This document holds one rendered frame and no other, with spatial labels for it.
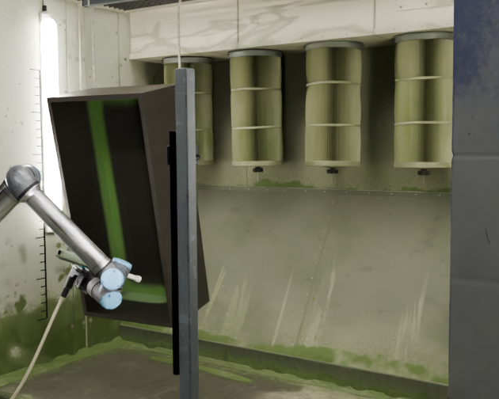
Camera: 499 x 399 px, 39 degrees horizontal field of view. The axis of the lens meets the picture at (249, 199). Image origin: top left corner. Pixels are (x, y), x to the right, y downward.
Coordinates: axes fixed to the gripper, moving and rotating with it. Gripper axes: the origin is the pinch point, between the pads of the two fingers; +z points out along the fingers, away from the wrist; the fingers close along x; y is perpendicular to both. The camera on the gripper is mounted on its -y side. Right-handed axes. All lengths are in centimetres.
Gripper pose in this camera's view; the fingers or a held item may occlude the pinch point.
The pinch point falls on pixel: (78, 264)
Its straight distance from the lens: 343.8
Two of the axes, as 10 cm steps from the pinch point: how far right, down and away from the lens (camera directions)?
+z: -6.2, -3.2, 7.2
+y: -4.5, 8.9, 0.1
